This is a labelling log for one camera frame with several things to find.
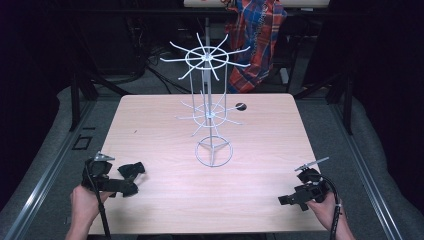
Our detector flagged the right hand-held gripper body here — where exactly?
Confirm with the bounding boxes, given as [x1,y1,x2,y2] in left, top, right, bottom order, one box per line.
[293,156,332,205]

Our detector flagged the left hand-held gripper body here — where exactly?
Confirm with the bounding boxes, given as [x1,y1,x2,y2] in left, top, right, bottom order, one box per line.
[81,151,125,198]

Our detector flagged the person's right hand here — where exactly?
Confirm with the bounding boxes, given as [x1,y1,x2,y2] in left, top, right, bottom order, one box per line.
[305,191,345,232]

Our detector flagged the person's left hand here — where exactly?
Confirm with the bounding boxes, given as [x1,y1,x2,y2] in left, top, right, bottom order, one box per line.
[69,184,115,232]

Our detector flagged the black metal stand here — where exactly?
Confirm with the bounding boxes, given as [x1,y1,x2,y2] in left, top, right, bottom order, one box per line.
[293,70,355,136]
[68,70,131,133]

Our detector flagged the red blue plaid cloth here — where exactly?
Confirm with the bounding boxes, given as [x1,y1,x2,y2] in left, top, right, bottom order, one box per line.
[224,0,288,95]

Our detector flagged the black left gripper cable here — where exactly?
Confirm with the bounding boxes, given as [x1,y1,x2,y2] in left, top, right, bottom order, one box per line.
[84,162,113,240]

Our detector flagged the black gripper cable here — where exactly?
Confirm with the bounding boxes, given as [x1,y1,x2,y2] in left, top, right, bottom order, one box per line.
[319,174,344,240]
[84,162,113,240]

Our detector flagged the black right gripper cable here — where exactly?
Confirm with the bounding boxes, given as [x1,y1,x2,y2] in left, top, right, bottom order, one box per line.
[319,174,344,240]

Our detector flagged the metal floor rail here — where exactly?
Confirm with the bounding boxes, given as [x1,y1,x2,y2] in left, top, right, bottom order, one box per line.
[328,102,406,240]
[0,99,98,240]

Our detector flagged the black floor cables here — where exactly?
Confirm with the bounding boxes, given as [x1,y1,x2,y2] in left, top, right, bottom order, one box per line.
[143,46,193,95]

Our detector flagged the white wire display rack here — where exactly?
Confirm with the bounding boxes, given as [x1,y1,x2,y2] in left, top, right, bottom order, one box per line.
[159,32,252,168]

